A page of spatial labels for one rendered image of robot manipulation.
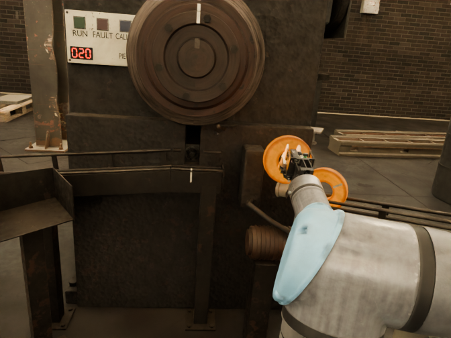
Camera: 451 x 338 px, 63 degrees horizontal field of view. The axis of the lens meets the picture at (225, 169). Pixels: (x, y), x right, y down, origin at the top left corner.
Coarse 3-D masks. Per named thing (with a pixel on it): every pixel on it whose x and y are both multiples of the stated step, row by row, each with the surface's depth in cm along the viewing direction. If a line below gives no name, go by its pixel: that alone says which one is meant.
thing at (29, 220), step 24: (48, 168) 125; (0, 192) 118; (24, 192) 123; (48, 192) 128; (72, 192) 112; (0, 216) 117; (24, 216) 117; (48, 216) 117; (72, 216) 115; (0, 240) 104; (24, 240) 114; (24, 264) 118; (48, 312) 127; (48, 336) 129
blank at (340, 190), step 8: (320, 168) 127; (328, 168) 126; (320, 176) 127; (328, 176) 125; (336, 176) 124; (336, 184) 124; (344, 184) 123; (336, 192) 125; (344, 192) 124; (336, 200) 126; (344, 200) 124
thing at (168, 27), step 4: (204, 16) 112; (208, 16) 112; (204, 20) 112; (208, 20) 112; (168, 24) 112; (164, 28) 112; (168, 28) 112; (172, 28) 113; (232, 48) 116; (236, 48) 116; (232, 52) 116; (156, 64) 116; (160, 64) 116; (156, 68) 116; (160, 68) 116; (220, 84) 119; (224, 84) 119; (220, 88) 119; (224, 88) 119; (184, 96) 119; (188, 96) 119
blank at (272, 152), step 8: (288, 136) 116; (272, 144) 115; (280, 144) 116; (296, 144) 116; (304, 144) 116; (264, 152) 118; (272, 152) 116; (280, 152) 116; (304, 152) 117; (264, 160) 117; (272, 160) 117; (272, 168) 118; (272, 176) 119; (280, 176) 119
